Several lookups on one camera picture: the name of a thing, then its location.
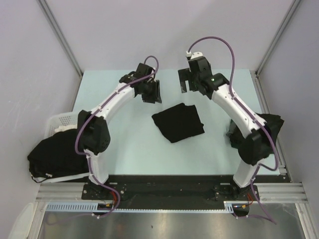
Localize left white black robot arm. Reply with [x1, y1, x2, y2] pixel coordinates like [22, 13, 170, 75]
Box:
[75, 63, 161, 199]

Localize aluminium frame rail front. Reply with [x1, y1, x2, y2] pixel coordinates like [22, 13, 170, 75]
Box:
[36, 182, 308, 203]

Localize right aluminium corner post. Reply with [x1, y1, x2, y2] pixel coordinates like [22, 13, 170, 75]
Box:
[255, 0, 303, 77]

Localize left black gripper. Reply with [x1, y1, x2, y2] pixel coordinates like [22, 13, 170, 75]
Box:
[140, 79, 161, 104]

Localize white plastic laundry basket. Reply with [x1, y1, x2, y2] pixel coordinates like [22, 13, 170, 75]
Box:
[27, 112, 89, 183]

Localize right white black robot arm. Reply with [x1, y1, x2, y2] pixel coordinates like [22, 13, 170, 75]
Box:
[178, 52, 271, 200]

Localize light blue cable duct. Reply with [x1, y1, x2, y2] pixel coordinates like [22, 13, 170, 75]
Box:
[46, 201, 235, 213]

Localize black t shirt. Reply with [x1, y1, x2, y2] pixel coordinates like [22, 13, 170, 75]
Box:
[152, 103, 205, 143]

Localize grey folded shirt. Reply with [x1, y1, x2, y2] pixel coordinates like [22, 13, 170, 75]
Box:
[226, 119, 237, 137]

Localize black folded shirt on stack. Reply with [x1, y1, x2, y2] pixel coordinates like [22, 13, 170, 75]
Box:
[226, 113, 284, 149]

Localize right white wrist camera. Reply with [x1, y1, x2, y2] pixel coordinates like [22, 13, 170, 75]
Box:
[186, 51, 203, 60]

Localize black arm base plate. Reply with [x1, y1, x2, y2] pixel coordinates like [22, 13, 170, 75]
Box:
[81, 175, 259, 210]

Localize right aluminium side rail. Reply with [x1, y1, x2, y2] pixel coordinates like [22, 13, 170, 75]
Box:
[250, 71, 289, 177]

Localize white cloth in basket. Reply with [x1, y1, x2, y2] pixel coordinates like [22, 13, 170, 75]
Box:
[54, 124, 77, 133]

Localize left aluminium corner post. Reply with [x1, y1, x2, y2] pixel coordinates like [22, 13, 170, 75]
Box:
[37, 0, 83, 77]

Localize aluminium corner post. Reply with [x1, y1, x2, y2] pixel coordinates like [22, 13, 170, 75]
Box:
[37, 0, 83, 77]
[255, 0, 303, 77]

